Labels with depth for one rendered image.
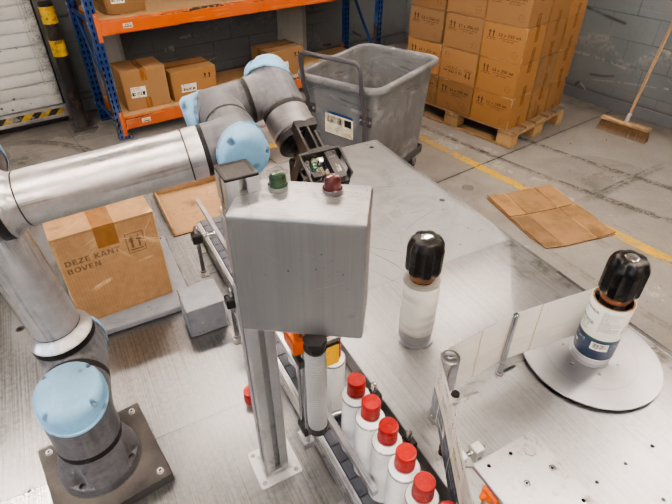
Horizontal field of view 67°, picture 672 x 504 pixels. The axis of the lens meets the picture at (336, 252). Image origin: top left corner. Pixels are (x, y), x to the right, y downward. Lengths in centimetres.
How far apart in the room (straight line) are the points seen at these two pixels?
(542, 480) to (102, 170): 71
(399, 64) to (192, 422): 303
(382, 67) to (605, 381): 297
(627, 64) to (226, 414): 480
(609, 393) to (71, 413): 106
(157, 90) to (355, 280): 415
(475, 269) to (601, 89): 417
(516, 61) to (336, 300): 363
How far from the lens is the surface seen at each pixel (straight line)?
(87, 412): 100
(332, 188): 64
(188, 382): 129
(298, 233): 60
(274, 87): 87
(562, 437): 119
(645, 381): 135
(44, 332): 106
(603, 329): 124
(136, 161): 74
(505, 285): 149
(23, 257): 97
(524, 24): 411
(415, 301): 115
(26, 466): 129
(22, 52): 506
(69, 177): 75
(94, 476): 112
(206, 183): 203
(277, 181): 64
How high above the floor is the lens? 180
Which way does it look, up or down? 37 degrees down
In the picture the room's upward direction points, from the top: straight up
